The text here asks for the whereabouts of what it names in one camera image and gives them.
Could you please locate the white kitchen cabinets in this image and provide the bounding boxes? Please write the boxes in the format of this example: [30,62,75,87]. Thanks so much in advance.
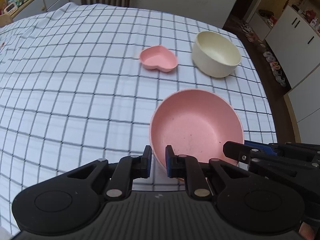
[245,0,319,131]

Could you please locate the person's right hand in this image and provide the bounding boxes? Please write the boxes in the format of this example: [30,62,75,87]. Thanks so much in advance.
[299,222,315,240]

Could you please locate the pink bowl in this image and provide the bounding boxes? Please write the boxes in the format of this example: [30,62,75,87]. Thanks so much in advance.
[149,89,245,171]

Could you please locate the grey drawer sideboard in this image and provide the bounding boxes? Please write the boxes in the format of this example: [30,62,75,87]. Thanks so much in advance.
[1,0,70,27]

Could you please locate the cream bowl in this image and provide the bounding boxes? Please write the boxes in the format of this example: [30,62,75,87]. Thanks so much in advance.
[191,31,241,78]

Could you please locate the small pink heart dish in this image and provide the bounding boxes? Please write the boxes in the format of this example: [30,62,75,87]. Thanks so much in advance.
[139,45,178,73]

